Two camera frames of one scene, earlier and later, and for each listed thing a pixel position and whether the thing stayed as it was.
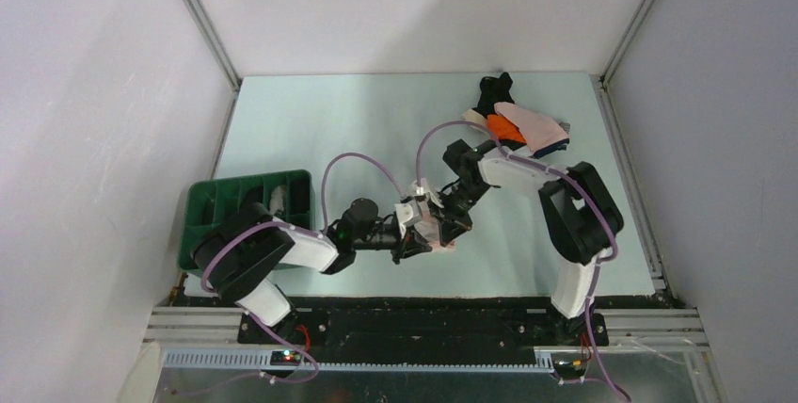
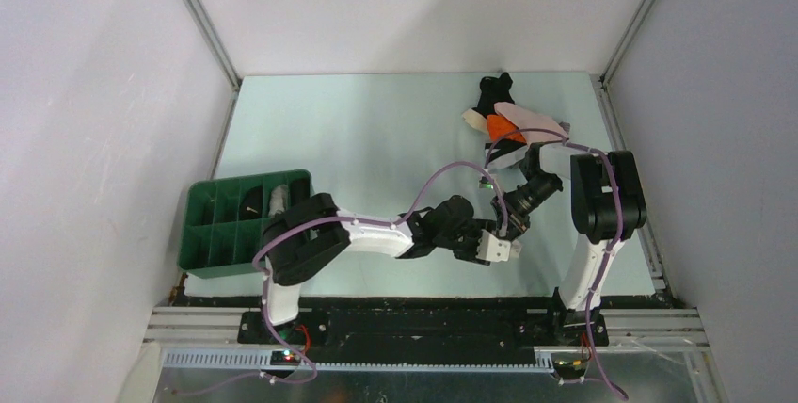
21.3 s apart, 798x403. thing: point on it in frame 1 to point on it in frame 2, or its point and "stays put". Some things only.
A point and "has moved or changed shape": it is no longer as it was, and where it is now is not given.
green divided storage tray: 205,201 stays put
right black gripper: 452,229 to 517,222
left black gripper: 412,243 to 477,225
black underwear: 494,90 stays put
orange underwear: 502,128 stays put
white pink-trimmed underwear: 429,228 has moved or changed shape
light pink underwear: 542,135 stays put
